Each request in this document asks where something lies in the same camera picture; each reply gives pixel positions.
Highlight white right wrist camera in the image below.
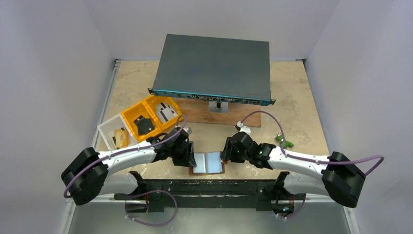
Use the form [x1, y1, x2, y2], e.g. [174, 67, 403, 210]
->
[235, 121, 251, 135]

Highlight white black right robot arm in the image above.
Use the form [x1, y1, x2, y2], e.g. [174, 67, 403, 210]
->
[220, 132, 366, 208]

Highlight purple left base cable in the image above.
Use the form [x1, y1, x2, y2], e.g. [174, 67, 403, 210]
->
[124, 190, 179, 227]

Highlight white plastic bin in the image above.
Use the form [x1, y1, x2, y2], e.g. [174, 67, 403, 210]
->
[97, 114, 137, 150]

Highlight orange credit card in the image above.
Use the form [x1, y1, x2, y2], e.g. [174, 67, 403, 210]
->
[113, 128, 130, 149]

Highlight grey blue network switch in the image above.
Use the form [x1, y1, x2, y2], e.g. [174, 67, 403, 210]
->
[148, 34, 275, 106]

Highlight brown wooden board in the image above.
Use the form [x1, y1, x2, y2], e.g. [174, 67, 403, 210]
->
[175, 98, 262, 126]

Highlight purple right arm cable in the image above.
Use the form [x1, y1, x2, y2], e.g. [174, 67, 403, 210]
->
[237, 111, 385, 177]

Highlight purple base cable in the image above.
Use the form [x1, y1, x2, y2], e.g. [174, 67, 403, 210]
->
[124, 190, 179, 227]
[276, 194, 306, 220]

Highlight green toy figure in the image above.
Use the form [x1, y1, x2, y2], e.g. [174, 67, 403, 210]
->
[275, 134, 294, 148]

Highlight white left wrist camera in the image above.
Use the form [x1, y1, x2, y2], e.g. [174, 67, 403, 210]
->
[174, 126, 192, 136]

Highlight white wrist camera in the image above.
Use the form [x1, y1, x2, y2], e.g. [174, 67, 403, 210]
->
[235, 121, 251, 135]
[174, 126, 192, 136]

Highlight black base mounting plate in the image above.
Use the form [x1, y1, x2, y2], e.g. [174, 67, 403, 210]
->
[114, 179, 297, 215]

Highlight white cards in bin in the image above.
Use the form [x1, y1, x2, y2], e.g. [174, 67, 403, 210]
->
[155, 102, 178, 124]

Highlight brown leather card holder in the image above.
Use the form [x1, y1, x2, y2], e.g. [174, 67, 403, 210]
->
[189, 152, 225, 176]

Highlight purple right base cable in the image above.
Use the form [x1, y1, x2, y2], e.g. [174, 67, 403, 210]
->
[276, 194, 306, 220]

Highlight black card in bin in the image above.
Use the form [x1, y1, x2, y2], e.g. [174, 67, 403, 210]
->
[133, 116, 155, 136]

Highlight yellow plastic bin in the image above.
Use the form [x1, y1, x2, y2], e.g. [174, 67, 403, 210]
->
[121, 95, 182, 142]

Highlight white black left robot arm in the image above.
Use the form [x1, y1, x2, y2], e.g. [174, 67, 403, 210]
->
[61, 126, 194, 205]

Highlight aluminium frame rail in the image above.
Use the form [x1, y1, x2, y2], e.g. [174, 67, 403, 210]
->
[66, 58, 123, 204]

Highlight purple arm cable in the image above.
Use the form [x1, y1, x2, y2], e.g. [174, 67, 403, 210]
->
[237, 111, 385, 177]
[63, 115, 188, 199]

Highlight grey metal camera stand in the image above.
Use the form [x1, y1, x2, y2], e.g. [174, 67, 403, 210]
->
[208, 101, 228, 113]

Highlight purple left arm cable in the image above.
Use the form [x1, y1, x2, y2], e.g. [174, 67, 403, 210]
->
[63, 115, 188, 199]

